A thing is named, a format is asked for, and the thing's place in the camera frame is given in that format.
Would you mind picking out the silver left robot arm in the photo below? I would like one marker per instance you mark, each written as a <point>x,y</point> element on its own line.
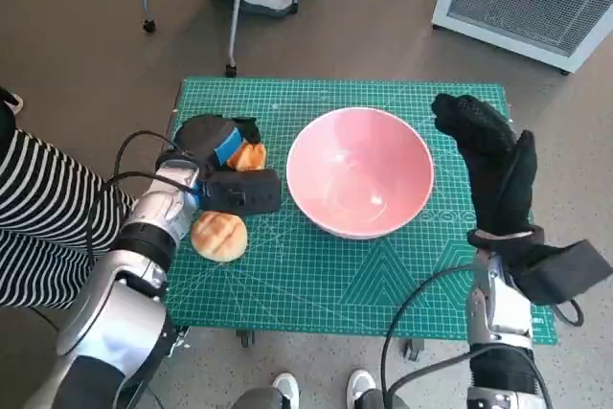
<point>158,208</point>

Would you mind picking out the long twisted bread loaf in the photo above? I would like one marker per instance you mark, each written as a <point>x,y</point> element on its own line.
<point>249,157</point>

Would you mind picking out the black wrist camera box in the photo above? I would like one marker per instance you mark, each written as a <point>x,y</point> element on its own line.
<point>565,275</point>
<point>239,193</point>

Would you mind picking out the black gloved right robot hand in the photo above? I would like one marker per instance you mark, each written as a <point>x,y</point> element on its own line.
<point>498,169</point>

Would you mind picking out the grey office chair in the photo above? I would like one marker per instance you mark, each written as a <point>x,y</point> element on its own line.
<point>233,21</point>

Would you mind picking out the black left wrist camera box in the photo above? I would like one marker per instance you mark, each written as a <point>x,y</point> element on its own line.
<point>239,193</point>

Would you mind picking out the black metal frame bar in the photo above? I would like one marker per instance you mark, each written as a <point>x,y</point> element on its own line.
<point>167,351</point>

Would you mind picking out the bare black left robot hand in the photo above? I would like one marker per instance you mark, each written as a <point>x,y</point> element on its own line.
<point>206,136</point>

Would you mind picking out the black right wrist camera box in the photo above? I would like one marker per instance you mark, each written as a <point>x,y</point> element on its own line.
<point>565,275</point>

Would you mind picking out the round bread bun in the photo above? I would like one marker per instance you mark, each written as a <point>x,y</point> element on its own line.
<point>219,239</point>

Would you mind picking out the black table caster wheel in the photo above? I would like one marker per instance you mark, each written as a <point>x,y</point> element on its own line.
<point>245,338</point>
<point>414,349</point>

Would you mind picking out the green cutting mat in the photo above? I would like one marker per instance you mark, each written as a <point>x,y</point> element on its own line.
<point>311,284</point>

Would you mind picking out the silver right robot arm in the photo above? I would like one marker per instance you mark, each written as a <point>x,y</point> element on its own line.
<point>507,303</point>

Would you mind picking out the pink bowl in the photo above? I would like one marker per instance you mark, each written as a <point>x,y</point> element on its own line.
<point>359,174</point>

